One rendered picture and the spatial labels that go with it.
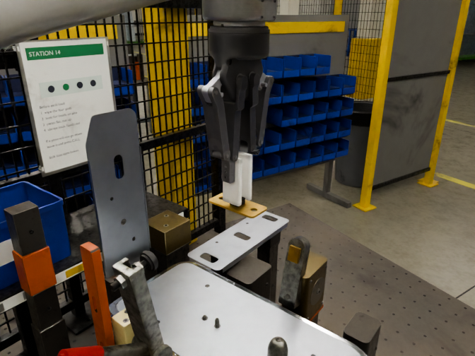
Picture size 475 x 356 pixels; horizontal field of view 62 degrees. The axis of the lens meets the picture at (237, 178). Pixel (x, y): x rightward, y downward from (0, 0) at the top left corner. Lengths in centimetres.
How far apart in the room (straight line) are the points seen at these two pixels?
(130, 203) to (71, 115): 31
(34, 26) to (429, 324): 121
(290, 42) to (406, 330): 212
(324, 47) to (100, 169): 252
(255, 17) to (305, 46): 251
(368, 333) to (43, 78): 86
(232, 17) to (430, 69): 326
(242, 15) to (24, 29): 27
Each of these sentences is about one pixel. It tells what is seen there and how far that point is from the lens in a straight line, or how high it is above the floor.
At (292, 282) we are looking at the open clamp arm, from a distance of 78.
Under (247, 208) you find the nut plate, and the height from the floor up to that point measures 125.
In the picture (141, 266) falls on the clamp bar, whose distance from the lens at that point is 52.
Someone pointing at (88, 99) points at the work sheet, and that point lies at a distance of 107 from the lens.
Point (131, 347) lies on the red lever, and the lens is 59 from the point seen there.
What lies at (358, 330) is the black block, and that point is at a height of 99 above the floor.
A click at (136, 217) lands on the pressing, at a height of 111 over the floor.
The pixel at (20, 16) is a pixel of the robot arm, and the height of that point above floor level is 151.
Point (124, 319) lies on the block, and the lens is 68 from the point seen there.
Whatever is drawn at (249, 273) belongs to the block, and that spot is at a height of 98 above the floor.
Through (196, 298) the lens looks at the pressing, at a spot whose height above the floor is 100.
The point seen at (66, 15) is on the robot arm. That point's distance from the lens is 26.
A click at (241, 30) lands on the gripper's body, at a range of 48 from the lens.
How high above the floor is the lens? 151
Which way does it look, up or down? 23 degrees down
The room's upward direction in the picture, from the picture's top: straight up
